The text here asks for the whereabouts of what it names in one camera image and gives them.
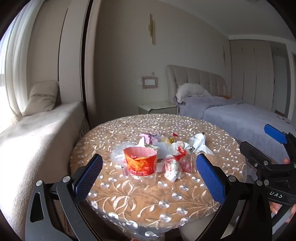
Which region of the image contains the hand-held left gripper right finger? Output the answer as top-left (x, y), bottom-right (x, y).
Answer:
top-left (196, 153), bottom-right (274, 241)

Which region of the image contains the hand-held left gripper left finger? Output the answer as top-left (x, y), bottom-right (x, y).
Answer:
top-left (25, 153), bottom-right (103, 241)

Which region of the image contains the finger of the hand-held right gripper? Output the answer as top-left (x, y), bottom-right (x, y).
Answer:
top-left (239, 141), bottom-right (273, 168)
top-left (264, 124), bottom-right (296, 164)

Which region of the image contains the pink white wrapper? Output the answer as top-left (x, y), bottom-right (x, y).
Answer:
top-left (138, 133), bottom-right (151, 146)

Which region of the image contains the person's right hand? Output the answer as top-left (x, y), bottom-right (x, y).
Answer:
top-left (269, 201), bottom-right (282, 215)

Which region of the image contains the clear bag of wrappers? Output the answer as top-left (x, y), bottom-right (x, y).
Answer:
top-left (164, 153), bottom-right (193, 181)

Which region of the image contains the clear plastic bag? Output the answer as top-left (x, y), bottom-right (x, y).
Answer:
top-left (110, 143), bottom-right (130, 164)

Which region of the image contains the white crumpled tissue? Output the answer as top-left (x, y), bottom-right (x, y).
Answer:
top-left (189, 133), bottom-right (215, 156)

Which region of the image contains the red white crumpled wrapper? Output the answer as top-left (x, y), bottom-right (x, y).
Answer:
top-left (171, 142), bottom-right (191, 158)

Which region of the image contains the bed with lilac cover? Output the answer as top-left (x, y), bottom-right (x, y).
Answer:
top-left (178, 95), bottom-right (296, 149)

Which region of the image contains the red paper bowl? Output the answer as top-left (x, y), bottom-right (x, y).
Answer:
top-left (123, 146), bottom-right (158, 177)

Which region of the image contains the round table with patterned cloth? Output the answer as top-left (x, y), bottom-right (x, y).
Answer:
top-left (69, 113), bottom-right (248, 241)

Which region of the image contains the white paper sheet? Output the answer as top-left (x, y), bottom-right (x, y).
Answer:
top-left (153, 142), bottom-right (173, 160)

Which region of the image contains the beige window seat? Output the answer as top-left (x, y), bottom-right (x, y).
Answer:
top-left (0, 101), bottom-right (90, 239)

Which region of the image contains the beige wardrobe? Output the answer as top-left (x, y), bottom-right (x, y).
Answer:
top-left (229, 40), bottom-right (289, 116)

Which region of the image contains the white frilled pillow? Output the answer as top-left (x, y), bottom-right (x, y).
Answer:
top-left (176, 83), bottom-right (212, 103)

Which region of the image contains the white nightstand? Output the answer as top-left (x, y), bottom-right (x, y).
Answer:
top-left (138, 101), bottom-right (178, 115)

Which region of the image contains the beige cushion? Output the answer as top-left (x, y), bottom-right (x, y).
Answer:
top-left (23, 81), bottom-right (59, 116)

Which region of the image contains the beige padded headboard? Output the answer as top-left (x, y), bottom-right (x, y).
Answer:
top-left (165, 65), bottom-right (227, 102)

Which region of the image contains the white curtain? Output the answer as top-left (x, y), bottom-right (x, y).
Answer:
top-left (0, 0), bottom-right (44, 130)

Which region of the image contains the framed wall switch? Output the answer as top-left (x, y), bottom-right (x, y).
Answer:
top-left (142, 75), bottom-right (158, 90)

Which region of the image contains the large gold wall ornament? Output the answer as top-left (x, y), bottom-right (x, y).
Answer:
top-left (148, 13), bottom-right (156, 44)

